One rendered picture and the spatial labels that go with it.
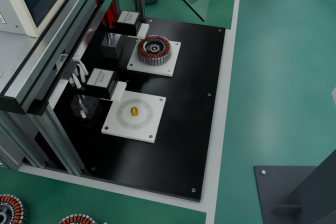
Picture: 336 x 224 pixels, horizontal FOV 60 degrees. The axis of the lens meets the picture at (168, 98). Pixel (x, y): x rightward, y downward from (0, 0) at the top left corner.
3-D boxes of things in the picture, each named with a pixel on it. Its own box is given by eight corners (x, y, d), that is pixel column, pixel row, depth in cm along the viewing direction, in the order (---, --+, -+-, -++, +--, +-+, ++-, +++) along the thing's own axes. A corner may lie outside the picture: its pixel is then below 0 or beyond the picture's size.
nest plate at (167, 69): (180, 44, 102) (181, 42, 101) (172, 76, 93) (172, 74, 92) (139, 38, 104) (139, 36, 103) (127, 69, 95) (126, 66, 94)
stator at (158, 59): (172, 43, 100) (172, 34, 97) (170, 67, 94) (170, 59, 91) (139, 42, 101) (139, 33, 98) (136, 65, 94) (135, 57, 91)
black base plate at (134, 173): (224, 32, 109) (225, 27, 107) (199, 202, 72) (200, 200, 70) (105, 15, 115) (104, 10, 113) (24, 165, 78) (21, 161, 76)
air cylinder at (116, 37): (124, 44, 102) (122, 31, 97) (117, 59, 98) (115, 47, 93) (110, 41, 103) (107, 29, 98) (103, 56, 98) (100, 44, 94)
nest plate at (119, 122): (166, 99, 88) (166, 97, 87) (154, 143, 79) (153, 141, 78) (118, 91, 89) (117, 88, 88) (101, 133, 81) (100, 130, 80)
